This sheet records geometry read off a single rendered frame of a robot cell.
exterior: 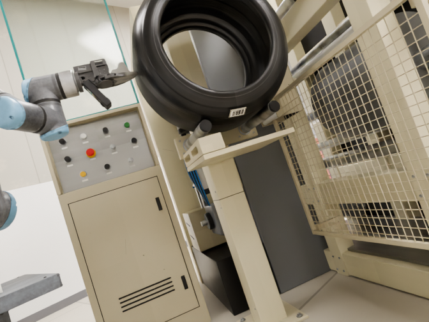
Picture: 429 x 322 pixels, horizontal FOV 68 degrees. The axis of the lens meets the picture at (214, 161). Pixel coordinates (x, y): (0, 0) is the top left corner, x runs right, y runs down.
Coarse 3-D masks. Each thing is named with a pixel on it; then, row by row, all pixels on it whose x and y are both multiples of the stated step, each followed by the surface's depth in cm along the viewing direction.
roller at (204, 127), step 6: (204, 120) 111; (198, 126) 112; (204, 126) 110; (210, 126) 111; (198, 132) 115; (204, 132) 111; (192, 138) 125; (198, 138) 120; (186, 144) 138; (192, 144) 132
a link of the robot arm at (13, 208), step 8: (0, 184) 118; (0, 192) 115; (8, 192) 120; (0, 200) 113; (8, 200) 116; (0, 208) 112; (8, 208) 115; (16, 208) 118; (0, 216) 111; (8, 216) 115; (0, 224) 113; (8, 224) 117
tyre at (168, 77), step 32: (160, 0) 109; (192, 0) 135; (224, 0) 135; (256, 0) 118; (160, 32) 137; (224, 32) 145; (256, 32) 140; (160, 64) 106; (256, 64) 146; (160, 96) 110; (192, 96) 107; (224, 96) 109; (256, 96) 113; (192, 128) 125; (224, 128) 126
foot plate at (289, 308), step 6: (282, 300) 164; (288, 306) 155; (288, 312) 149; (294, 312) 147; (300, 312) 143; (246, 318) 158; (252, 318) 155; (288, 318) 144; (294, 318) 142; (300, 318) 140; (306, 318) 140
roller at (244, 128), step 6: (270, 102) 118; (276, 102) 119; (264, 108) 122; (270, 108) 118; (276, 108) 118; (258, 114) 128; (264, 114) 124; (270, 114) 122; (252, 120) 135; (258, 120) 131; (246, 126) 143; (252, 126) 139; (246, 132) 150
